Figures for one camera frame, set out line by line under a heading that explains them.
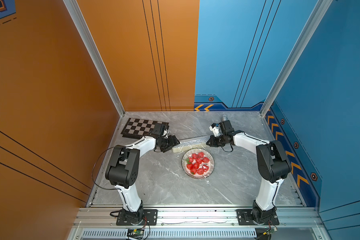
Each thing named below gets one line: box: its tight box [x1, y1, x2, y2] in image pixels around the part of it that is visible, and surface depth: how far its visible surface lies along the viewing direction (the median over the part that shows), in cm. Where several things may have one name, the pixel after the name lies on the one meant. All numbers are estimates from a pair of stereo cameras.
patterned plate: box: [181, 148, 216, 180], surface depth 91 cm
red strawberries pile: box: [185, 151, 210, 175], surface depth 91 cm
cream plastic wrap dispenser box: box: [171, 136, 210, 153], surface depth 96 cm
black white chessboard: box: [120, 117, 169, 140], surface depth 108 cm
